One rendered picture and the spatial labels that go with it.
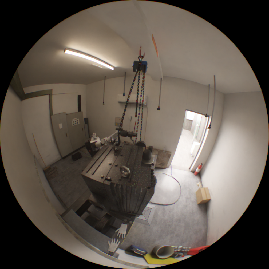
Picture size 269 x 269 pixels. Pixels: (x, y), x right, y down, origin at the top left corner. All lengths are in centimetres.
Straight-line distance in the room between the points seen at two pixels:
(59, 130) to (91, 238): 308
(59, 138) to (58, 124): 51
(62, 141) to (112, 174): 307
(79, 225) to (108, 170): 115
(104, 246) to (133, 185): 114
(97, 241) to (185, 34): 251
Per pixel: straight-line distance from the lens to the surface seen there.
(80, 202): 156
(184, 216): 238
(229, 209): 231
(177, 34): 116
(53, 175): 318
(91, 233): 141
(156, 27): 111
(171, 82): 244
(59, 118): 325
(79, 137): 378
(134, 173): 50
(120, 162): 57
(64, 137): 343
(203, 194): 263
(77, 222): 149
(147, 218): 203
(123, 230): 132
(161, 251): 217
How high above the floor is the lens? 199
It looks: 22 degrees down
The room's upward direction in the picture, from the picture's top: 4 degrees clockwise
